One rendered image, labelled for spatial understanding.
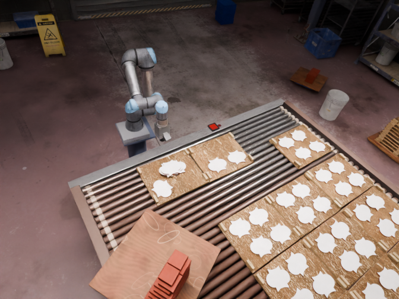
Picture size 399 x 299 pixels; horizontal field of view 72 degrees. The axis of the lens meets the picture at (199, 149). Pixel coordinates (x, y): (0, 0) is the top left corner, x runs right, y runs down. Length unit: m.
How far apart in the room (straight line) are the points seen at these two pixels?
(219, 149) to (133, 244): 1.00
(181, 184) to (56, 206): 1.57
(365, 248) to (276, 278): 0.64
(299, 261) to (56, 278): 1.97
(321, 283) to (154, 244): 0.98
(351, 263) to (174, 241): 1.08
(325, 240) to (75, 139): 2.89
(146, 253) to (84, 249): 1.30
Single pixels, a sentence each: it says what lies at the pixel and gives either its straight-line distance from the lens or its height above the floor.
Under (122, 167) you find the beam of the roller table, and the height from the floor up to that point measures 0.92.
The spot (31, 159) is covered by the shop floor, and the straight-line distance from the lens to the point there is 3.61.
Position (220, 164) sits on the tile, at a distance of 2.08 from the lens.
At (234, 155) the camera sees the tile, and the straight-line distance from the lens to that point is 2.16.
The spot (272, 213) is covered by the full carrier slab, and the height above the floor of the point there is 0.94.
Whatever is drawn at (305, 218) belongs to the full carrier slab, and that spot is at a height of 0.95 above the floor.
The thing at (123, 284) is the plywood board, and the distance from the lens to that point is 1.58.
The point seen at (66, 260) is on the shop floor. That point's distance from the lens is 2.84.
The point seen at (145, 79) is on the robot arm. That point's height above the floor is 1.35.
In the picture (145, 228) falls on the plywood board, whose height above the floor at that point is 1.04.
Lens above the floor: 2.55
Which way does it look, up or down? 48 degrees down
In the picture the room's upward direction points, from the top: 8 degrees clockwise
